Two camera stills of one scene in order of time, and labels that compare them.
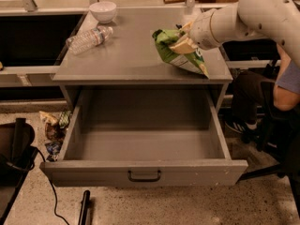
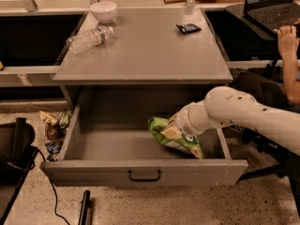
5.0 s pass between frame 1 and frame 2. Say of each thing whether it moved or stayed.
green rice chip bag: moved
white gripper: moved
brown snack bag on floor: stayed
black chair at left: stayed
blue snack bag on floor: stayed
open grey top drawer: stayed
